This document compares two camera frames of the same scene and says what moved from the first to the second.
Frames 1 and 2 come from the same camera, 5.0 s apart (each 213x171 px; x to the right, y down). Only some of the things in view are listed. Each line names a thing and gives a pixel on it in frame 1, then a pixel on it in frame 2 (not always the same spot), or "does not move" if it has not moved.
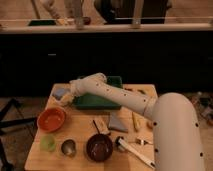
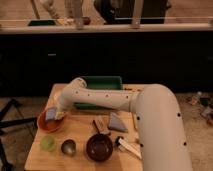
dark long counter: (176, 57) does not move
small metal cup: (68, 148) does not move
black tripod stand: (12, 115) does not move
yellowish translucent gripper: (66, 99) -> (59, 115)
